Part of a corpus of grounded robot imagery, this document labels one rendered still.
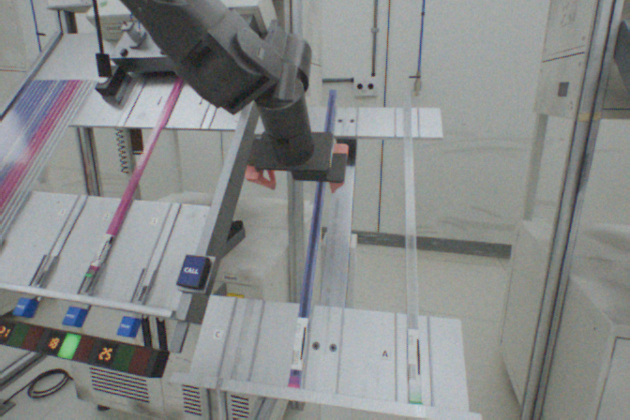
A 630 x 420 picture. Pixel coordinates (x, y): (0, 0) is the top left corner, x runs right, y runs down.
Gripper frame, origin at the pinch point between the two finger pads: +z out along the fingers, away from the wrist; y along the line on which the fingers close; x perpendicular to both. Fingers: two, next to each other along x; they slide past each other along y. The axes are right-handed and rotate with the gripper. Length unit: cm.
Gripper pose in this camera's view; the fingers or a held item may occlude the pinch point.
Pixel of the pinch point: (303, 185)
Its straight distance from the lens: 54.9
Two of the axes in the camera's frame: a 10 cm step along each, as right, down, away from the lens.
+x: -1.3, 8.4, -5.3
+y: -9.8, -0.5, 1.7
